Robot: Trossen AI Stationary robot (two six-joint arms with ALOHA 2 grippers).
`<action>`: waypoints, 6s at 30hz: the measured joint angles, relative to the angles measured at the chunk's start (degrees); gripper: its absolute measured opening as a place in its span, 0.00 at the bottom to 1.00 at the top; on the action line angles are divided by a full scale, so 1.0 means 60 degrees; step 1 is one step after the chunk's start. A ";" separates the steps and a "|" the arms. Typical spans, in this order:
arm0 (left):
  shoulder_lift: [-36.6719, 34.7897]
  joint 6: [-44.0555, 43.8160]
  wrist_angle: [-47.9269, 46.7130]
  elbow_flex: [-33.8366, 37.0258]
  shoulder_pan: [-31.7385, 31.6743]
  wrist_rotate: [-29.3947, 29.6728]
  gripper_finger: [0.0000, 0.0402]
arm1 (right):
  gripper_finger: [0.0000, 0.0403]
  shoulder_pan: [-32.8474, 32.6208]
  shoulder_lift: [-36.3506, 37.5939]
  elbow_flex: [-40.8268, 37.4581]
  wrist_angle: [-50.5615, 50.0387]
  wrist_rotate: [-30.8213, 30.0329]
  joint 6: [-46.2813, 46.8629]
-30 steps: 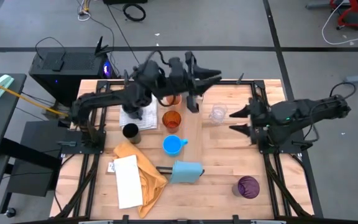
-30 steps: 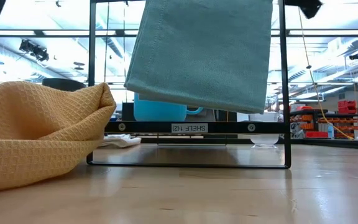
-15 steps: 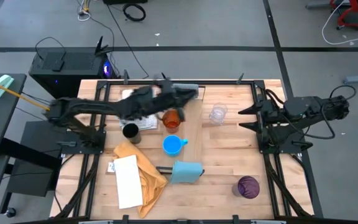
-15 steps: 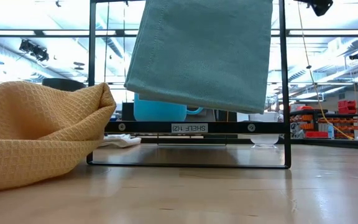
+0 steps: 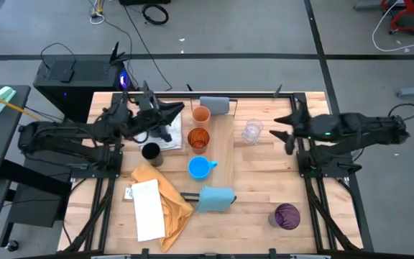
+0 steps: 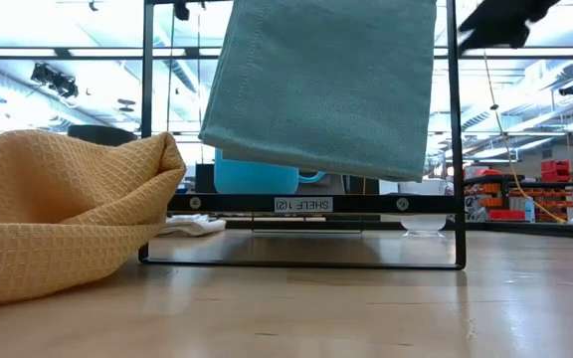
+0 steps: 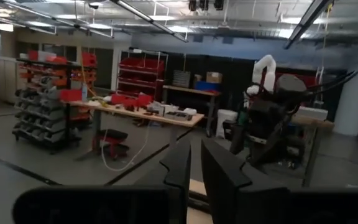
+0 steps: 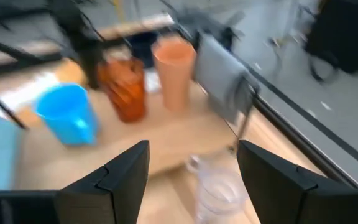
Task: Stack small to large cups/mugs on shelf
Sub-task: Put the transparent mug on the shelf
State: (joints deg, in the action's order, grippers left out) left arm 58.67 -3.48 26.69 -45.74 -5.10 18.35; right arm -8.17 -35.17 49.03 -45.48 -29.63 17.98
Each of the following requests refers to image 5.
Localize grey folded cloth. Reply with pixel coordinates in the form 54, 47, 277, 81
199, 96, 231, 115

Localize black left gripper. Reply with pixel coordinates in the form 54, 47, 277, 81
129, 91, 186, 140

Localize black computer tower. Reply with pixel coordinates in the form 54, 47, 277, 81
33, 41, 138, 123

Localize white floor cable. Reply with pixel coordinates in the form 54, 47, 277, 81
372, 0, 414, 53

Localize coiled black cable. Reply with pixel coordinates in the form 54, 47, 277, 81
142, 4, 170, 26

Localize black metal table frame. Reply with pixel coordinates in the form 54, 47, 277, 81
63, 91, 364, 253

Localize yellow waffle towel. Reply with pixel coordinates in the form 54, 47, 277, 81
131, 162, 196, 253

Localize peach plastic cup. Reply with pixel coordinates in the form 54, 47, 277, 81
192, 105, 211, 129

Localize black box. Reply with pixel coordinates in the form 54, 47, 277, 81
119, 0, 172, 6

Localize white folded towel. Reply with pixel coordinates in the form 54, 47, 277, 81
124, 178, 167, 242

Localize black plastic tumbler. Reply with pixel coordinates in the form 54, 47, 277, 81
141, 142, 164, 168

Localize mint green stapler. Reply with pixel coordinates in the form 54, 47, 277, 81
0, 86, 17, 114

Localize white plaid dish towel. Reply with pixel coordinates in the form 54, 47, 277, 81
134, 107, 183, 152

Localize clear glass cup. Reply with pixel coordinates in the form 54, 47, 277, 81
241, 118, 264, 145

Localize orange translucent tumbler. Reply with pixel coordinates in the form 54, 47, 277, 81
187, 127, 211, 150

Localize black floor stand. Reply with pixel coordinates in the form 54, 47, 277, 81
0, 140, 73, 249

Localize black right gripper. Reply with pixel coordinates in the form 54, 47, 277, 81
269, 107, 323, 155

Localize white and yellow cable bundle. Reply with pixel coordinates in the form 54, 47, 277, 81
88, 0, 107, 25

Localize purple translucent tumbler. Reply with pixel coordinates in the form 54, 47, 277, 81
268, 203, 301, 231

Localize bright blue mug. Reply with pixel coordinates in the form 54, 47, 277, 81
188, 155, 218, 182

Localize red cart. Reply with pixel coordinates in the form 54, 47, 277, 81
381, 0, 414, 35

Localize light blue folded cloth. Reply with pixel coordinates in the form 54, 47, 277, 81
195, 186, 236, 213

